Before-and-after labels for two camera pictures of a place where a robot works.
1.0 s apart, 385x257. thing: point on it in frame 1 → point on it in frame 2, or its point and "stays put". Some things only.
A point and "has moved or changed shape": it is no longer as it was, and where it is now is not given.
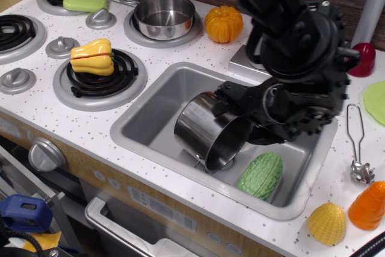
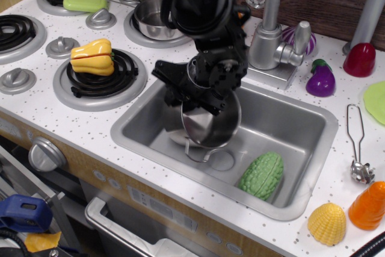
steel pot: x=216 y=141 has moved or changed shape
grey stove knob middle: x=61 y=48 stays put
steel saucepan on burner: x=161 y=14 stays put
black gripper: x=299 y=112 → x=185 y=88
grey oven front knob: x=44 y=155 stays put
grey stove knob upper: x=100 y=18 stays put
